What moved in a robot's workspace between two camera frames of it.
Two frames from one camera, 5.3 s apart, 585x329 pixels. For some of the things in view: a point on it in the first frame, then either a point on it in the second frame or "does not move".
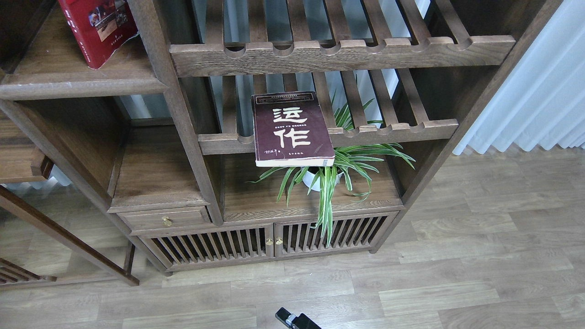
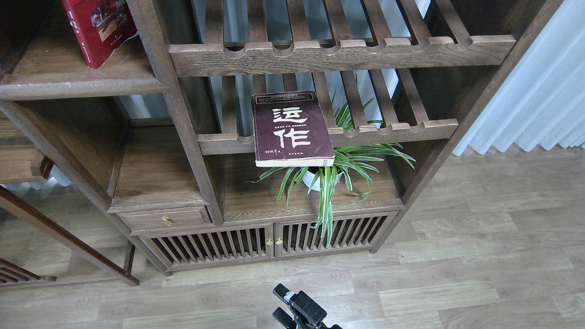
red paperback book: [102, 26] does not move
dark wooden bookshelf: [236, 131] does not move
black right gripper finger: [302, 321] to [313, 311]
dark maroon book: [291, 130] does not move
